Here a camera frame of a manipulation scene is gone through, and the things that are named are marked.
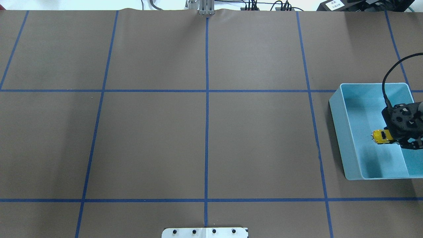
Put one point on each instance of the yellow beetle toy car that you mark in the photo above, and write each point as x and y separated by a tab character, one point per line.
382	136

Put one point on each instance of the aluminium frame post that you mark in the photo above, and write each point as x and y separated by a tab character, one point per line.
204	7

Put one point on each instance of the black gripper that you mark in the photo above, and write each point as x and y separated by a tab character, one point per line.
410	143

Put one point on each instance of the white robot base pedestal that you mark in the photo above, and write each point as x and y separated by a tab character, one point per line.
206	232

